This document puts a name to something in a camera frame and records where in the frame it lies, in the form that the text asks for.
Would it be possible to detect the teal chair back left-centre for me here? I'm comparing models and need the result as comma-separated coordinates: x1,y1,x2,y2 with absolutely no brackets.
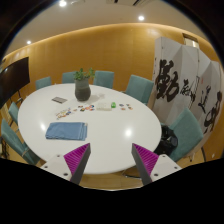
62,72,75,84

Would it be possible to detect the black bag on chair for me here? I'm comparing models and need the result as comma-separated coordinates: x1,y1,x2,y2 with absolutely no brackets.
155,125,178,155

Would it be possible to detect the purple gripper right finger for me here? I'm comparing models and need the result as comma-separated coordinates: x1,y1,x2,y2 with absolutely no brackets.
131,143,159,185

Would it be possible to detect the blue folded towel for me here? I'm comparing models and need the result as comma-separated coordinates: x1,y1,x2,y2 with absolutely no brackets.
45,122,87,140

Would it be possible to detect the teal chair right front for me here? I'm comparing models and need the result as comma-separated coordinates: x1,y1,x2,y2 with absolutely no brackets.
169,108,203,162

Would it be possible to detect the teal chair left middle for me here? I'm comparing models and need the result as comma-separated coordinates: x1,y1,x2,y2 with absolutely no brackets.
8,102,19,123

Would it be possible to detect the teal chair right back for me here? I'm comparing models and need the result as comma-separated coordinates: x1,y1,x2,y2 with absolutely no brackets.
124,75,154,104

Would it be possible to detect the calligraphy folding screen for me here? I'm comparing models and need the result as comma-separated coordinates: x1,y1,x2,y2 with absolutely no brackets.
153,37,222,134

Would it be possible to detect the teal chair back centre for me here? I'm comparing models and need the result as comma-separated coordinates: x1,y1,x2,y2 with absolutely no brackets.
93,71,114,89

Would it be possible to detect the teal chair left front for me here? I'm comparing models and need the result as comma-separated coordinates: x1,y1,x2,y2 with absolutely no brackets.
1,119,40,165

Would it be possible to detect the green potted plant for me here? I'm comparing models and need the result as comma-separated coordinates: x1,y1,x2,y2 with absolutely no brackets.
74,68,95,81

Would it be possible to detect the dark grey plant pot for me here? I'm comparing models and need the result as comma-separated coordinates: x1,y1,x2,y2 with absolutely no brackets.
75,79,91,101

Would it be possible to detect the white oval table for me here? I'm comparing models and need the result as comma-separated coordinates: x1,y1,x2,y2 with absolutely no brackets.
18,84,161,174

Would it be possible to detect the clear plastic box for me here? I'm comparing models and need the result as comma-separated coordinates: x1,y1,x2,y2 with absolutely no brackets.
96,102,112,111

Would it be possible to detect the colourful card strip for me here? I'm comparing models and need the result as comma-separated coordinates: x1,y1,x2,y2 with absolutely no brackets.
55,108,71,119

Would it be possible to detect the small green object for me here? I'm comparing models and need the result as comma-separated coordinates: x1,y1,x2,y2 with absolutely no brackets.
111,102,116,108

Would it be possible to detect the black wall television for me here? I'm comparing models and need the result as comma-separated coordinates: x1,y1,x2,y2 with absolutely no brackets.
0,57,30,108

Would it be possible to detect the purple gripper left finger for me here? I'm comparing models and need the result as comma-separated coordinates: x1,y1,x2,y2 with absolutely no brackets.
64,143,91,185

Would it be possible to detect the teal chair back left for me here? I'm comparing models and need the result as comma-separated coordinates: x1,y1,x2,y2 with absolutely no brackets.
35,76,51,90

